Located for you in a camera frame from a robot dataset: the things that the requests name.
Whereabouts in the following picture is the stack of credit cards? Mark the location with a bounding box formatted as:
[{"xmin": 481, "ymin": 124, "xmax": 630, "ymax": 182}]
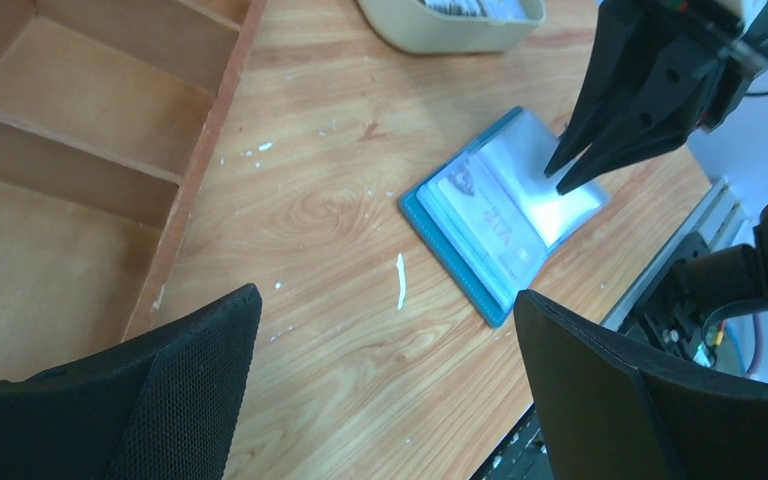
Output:
[{"xmin": 421, "ymin": 0, "xmax": 528, "ymax": 21}]

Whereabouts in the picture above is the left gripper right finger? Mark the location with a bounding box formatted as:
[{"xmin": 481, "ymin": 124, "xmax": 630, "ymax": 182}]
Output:
[{"xmin": 513, "ymin": 290, "xmax": 768, "ymax": 479}]

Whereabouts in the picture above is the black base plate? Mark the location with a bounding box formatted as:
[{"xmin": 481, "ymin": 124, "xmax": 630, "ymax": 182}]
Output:
[{"xmin": 471, "ymin": 404, "xmax": 554, "ymax": 480}]

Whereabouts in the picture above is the blue leather card holder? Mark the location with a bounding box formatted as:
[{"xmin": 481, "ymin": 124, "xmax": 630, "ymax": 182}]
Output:
[{"xmin": 399, "ymin": 106, "xmax": 610, "ymax": 328}]

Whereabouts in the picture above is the aluminium frame rail front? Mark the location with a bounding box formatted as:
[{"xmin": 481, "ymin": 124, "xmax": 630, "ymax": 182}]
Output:
[{"xmin": 599, "ymin": 177, "xmax": 750, "ymax": 333}]

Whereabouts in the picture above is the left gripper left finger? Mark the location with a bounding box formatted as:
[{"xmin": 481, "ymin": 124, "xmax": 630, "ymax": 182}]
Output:
[{"xmin": 0, "ymin": 284, "xmax": 262, "ymax": 479}]

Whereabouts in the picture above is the credit card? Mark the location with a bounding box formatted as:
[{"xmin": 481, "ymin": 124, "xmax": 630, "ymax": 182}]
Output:
[{"xmin": 431, "ymin": 154, "xmax": 546, "ymax": 290}]

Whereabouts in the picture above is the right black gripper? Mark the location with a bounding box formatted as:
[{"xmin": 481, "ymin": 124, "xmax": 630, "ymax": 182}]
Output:
[{"xmin": 545, "ymin": 1, "xmax": 768, "ymax": 195}]

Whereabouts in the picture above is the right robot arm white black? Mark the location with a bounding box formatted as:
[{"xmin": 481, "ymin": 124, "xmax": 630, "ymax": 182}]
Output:
[{"xmin": 545, "ymin": 1, "xmax": 768, "ymax": 341}]

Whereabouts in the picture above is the beige oval card tray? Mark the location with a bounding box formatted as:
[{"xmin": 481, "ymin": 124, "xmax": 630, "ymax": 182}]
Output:
[{"xmin": 358, "ymin": 1, "xmax": 547, "ymax": 55}]

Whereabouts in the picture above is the brown wooden grid tray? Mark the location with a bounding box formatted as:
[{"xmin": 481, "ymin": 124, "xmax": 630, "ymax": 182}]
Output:
[{"xmin": 0, "ymin": 0, "xmax": 266, "ymax": 381}]

